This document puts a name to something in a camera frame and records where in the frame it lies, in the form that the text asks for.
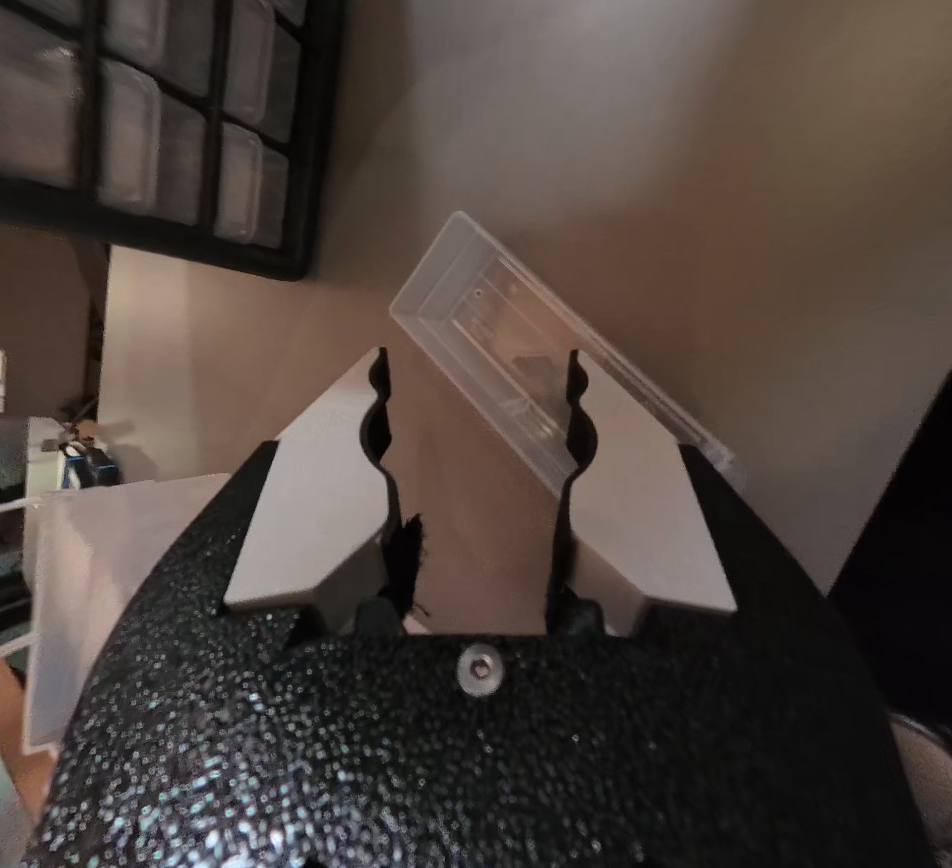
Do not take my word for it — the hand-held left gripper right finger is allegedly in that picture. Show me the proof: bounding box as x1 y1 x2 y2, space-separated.
545 349 739 636

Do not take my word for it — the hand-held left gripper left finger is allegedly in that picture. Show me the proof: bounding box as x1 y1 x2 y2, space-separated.
223 346 404 632

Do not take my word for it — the single clear plastic drawer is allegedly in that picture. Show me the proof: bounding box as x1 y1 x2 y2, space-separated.
388 210 748 498

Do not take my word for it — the black drawer cabinet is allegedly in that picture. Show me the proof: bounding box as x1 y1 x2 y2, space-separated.
0 0 359 283

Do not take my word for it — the set of clear cabinet drawers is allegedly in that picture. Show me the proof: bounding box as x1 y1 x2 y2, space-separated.
0 0 317 250

